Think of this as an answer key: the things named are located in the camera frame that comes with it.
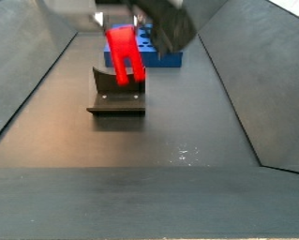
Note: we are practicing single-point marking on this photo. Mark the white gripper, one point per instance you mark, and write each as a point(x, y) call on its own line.
point(71, 15)

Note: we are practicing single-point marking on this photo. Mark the red square-circle object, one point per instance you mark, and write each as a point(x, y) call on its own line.
point(123, 49)

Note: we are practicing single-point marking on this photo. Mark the black curved fixture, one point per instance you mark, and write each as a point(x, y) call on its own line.
point(115, 98)

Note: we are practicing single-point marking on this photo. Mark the blue shape-sorting block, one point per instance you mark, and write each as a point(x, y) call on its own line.
point(171, 60)

